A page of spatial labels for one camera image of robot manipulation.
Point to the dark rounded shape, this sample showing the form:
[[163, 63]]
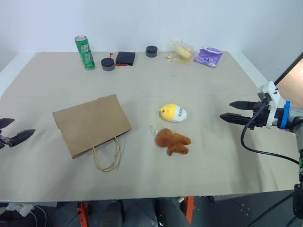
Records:
[[171, 214]]

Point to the orange metal frame leg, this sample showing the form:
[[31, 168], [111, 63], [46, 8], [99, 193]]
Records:
[[188, 209], [82, 214]]

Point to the yellow white plush chick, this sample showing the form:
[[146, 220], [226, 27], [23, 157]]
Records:
[[171, 111]]

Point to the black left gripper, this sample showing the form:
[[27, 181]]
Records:
[[4, 141]]

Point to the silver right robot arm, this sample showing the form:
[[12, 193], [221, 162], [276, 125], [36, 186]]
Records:
[[297, 120]]

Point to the clear bag with bread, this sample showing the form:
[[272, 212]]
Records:
[[183, 52]]

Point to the small yellow white scrap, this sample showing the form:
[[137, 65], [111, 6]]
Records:
[[168, 58]]

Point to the brown board with black edge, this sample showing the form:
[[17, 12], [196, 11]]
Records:
[[293, 82]]

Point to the purple tissue packet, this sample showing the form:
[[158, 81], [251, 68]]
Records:
[[208, 56]]

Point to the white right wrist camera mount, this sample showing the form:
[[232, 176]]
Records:
[[272, 94]]

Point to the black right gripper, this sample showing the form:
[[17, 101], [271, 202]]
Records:
[[260, 119]]

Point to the brown plush toy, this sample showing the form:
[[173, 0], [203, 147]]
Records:
[[171, 139]]

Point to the black flat box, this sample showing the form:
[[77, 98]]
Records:
[[125, 58]]

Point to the white power adapter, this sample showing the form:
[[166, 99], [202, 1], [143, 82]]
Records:
[[20, 210]]

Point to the green drink can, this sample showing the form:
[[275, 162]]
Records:
[[85, 53]]

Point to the dark grey round cylinder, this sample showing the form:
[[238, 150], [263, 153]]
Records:
[[108, 64], [151, 51]]

